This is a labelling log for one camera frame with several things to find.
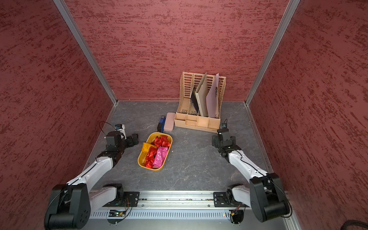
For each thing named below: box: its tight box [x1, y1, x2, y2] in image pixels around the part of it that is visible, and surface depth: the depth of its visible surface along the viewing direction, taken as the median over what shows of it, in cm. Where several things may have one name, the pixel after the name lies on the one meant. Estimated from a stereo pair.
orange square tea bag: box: [141, 142, 158, 155], surface depth 86 cm
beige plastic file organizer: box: [173, 71, 227, 134], surface depth 105 cm
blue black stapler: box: [157, 115, 167, 133], surface depth 105 cm
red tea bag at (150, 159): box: [144, 146, 158, 169], surface depth 83 cm
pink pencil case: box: [163, 112, 176, 132], surface depth 106 cm
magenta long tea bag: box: [153, 146, 169, 168], surface depth 84 cm
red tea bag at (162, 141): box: [150, 135, 171, 148], surface depth 90 cm
